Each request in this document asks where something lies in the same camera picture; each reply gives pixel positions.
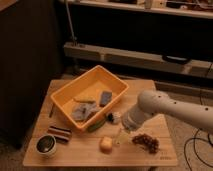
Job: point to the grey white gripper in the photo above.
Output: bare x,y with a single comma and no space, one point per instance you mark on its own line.
131,120

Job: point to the green pepper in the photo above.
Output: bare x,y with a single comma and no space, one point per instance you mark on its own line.
96,126

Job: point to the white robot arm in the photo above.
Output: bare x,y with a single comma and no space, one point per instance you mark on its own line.
150,103

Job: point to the yellow apple toy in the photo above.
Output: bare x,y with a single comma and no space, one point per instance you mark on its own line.
106,144

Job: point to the white dish brush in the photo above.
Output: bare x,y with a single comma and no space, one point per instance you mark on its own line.
114,117

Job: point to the bunch of dark grapes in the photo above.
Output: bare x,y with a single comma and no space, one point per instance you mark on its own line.
150,143

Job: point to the blue sponge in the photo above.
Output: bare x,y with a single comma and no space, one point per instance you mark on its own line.
106,97

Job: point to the grey crumpled cloth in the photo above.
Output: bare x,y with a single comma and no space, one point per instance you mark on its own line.
84,111

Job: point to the yellow plastic bin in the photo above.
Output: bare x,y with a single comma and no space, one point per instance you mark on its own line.
90,84

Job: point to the yellow banana piece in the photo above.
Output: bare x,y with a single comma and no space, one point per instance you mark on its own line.
84,100

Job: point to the striped brown eraser block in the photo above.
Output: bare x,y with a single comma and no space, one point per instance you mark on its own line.
60,133

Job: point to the wooden table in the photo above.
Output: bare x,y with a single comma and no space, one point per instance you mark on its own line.
83,148

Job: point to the dark pen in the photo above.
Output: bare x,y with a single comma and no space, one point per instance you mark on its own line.
51,111

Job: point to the white metal cup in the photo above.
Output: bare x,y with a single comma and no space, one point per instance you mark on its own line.
46,145

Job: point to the dark cabinet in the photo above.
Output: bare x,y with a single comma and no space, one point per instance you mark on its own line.
30,57

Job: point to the grey shelf rail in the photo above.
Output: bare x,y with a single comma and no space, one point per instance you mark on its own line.
137,59

